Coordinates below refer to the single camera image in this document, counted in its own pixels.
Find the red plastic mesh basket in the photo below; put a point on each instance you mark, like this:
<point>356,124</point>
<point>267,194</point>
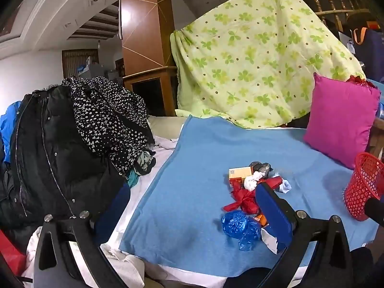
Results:
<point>363,180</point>

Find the black jacket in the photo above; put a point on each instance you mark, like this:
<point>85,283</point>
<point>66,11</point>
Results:
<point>45,156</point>

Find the blue plastic bag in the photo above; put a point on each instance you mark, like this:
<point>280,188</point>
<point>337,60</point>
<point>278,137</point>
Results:
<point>237,225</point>

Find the white tissue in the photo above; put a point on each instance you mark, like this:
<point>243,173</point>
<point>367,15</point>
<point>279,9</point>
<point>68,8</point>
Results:
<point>251,181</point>

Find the black white dotted garment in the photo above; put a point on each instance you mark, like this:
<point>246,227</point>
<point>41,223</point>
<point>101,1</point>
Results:
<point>102,117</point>

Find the magenta pillow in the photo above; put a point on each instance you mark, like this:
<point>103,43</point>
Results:
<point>339,120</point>

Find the bright blue garment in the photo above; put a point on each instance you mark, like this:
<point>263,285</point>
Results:
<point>6,132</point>

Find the red mesh bag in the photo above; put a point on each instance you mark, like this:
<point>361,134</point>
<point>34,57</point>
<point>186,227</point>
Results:
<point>360,81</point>

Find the wooden cabinet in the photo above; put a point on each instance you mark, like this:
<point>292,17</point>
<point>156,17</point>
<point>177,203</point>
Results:
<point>150,75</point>

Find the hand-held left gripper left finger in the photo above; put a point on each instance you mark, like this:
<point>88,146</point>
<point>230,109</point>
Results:
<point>115,213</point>

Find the small orange packet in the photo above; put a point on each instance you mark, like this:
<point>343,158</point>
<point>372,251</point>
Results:
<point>260,219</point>

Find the beige cushion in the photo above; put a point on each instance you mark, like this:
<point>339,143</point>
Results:
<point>165,126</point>

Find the rough wooden table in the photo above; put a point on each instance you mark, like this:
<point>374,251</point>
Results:
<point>378,138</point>

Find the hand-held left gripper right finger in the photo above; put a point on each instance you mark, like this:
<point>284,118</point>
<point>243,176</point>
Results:
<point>274,216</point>

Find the orange paper box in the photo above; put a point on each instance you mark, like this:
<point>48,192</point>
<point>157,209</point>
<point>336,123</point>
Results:
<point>238,174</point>

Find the brown wooden column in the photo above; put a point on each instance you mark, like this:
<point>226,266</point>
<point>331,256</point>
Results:
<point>141,36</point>

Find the teal garment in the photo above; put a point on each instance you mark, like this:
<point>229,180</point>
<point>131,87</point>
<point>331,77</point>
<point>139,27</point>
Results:
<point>133,179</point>

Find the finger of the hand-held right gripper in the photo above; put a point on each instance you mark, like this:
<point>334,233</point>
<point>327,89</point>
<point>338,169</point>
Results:
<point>375,211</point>

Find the grey green garment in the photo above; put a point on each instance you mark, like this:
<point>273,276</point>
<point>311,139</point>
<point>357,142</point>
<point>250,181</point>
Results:
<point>145,162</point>

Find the white bed sheet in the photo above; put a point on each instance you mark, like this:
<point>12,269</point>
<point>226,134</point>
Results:
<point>129,264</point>

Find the blue blanket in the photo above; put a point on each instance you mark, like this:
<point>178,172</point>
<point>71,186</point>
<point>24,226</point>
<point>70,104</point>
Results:
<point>195,171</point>

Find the white blue torn carton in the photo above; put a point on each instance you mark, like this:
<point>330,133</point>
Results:
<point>268,238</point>

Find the black plastic bag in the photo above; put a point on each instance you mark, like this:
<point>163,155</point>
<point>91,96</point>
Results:
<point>261,168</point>

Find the green clover print quilt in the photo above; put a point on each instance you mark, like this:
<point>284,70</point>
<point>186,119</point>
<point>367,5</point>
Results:
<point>255,51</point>

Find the red cloth bag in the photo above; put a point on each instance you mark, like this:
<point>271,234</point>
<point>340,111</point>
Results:
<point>9,252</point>

